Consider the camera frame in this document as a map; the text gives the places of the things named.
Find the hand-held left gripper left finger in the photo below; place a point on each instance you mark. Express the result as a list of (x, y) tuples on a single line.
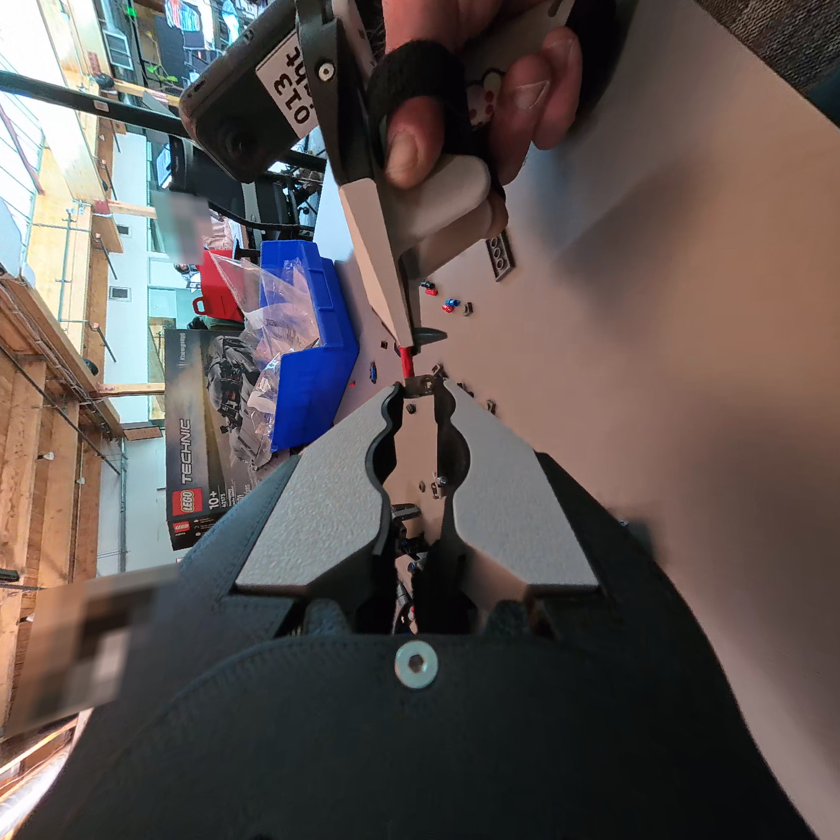
[(308, 518)]

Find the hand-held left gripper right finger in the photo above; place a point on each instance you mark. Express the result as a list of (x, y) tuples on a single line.
[(525, 518)]

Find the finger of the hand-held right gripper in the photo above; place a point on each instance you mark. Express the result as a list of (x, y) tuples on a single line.
[(380, 262)]

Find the grey pointed lego fin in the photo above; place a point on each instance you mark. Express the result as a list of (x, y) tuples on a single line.
[(430, 336)]

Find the lego car model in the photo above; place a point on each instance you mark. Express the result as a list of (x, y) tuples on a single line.
[(403, 558)]

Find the long red lego pin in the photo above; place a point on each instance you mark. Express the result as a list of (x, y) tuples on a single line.
[(407, 362)]

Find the dark grey lego axle connector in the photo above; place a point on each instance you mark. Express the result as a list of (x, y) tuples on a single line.
[(418, 385)]

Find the scattered small lego pieces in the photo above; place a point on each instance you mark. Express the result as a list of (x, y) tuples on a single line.
[(449, 306)]

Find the dark grey holed lego plate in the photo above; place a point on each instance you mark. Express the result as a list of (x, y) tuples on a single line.
[(500, 256)]

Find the black lego set box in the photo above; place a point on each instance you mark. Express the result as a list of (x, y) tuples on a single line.
[(190, 420)]

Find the person's right hand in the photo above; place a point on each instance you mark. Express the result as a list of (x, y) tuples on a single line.
[(538, 98)]

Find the blue plastic storage bin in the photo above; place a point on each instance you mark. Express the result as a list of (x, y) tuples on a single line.
[(315, 367)]

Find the pile of clear plastic bags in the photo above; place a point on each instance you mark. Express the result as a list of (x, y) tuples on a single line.
[(269, 367)]

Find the red chair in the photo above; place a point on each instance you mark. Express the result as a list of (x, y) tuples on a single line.
[(220, 289)]

